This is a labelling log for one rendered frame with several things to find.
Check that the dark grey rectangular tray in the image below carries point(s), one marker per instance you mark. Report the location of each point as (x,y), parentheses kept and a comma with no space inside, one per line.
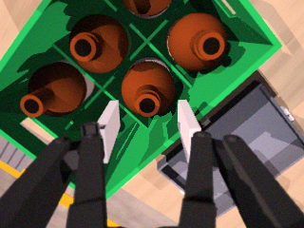
(261,123)

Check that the green bottle crate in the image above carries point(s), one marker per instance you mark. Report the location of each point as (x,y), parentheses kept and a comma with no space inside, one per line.
(140,139)

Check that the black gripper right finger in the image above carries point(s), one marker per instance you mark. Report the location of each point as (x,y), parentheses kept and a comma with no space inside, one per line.
(260,199)

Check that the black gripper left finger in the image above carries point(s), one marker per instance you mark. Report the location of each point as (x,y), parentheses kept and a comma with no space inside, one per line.
(33,198)

